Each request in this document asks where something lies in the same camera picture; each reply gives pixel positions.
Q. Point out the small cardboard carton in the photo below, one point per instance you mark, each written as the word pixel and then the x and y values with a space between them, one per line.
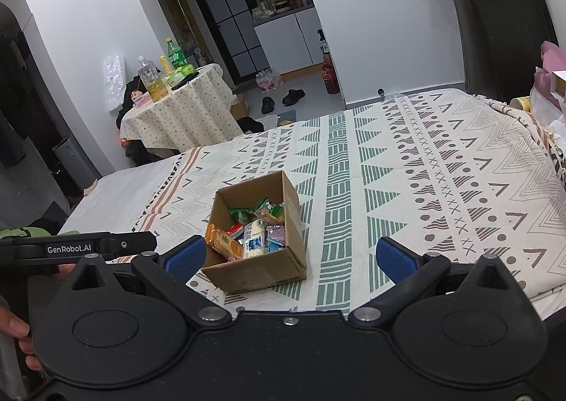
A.
pixel 240 107

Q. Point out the black glass-paned door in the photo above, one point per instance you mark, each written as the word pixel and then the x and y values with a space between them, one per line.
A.
pixel 230 20

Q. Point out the pack of water bottles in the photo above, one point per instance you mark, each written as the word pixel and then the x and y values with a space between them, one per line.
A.
pixel 269 80

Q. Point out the white cabinet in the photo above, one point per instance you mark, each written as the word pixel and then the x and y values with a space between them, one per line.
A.
pixel 287 42

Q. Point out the green soda bottle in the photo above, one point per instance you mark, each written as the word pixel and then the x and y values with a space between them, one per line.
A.
pixel 177 56

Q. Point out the orange biscuit packet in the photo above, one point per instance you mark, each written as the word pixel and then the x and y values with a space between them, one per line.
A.
pixel 221 241

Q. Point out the cooking oil bottle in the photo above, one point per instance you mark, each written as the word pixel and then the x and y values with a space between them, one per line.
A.
pixel 152 82

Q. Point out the black shoe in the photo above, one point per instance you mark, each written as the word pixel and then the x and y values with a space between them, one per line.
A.
pixel 293 97
pixel 268 105

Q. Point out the green tissue pack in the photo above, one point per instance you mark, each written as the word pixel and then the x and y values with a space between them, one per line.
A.
pixel 181 74

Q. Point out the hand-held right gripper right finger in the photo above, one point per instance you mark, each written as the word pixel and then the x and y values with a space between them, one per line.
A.
pixel 395 259

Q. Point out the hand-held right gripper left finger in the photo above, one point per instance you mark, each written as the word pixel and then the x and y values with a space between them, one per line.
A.
pixel 188 257

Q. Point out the person's left hand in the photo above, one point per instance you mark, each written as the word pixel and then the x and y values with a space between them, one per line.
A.
pixel 13 323

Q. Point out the small blue snack packet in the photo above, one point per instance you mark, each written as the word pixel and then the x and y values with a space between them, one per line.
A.
pixel 276 246

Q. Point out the table with dotted tablecloth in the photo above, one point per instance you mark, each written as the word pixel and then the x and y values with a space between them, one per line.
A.
pixel 177 118

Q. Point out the pink pillow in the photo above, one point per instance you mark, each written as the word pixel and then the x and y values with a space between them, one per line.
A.
pixel 552 58

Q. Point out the pink doll box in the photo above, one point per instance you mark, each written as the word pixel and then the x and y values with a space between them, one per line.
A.
pixel 140 98

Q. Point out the green snack packet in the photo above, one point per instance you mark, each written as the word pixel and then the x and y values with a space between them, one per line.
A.
pixel 238 213

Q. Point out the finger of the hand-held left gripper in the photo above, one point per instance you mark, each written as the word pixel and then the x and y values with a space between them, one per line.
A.
pixel 132 244

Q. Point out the white cloth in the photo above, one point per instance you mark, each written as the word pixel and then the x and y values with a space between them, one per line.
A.
pixel 544 104

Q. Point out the green cloth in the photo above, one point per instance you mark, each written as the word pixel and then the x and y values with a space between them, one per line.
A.
pixel 26 233

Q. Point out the printed blanket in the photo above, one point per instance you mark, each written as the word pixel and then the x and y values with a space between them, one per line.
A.
pixel 398 162

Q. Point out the dark sauce bottle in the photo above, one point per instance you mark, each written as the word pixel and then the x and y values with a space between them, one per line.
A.
pixel 331 76

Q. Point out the black flat panel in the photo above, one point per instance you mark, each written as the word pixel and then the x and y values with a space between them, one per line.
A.
pixel 508 34

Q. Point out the brown cardboard box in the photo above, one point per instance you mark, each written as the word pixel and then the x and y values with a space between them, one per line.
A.
pixel 265 270

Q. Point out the yellow bottle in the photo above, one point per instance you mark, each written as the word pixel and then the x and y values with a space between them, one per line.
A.
pixel 164 64

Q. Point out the red snack packet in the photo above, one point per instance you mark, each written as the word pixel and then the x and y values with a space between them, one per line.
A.
pixel 235 233

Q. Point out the purple white snack packet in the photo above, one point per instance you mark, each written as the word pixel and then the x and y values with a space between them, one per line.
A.
pixel 276 233

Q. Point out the long white snack packet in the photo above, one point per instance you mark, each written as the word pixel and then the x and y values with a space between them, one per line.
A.
pixel 254 241

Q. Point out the pile of dark clothes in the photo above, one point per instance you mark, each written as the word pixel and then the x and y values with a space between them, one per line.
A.
pixel 128 100

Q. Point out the clear plastic bag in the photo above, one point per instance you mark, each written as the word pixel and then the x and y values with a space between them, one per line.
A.
pixel 114 82

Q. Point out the black cloth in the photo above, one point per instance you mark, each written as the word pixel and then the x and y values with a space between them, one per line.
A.
pixel 252 124

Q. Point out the grey trash bin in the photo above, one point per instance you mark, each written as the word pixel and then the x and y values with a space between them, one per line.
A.
pixel 75 166

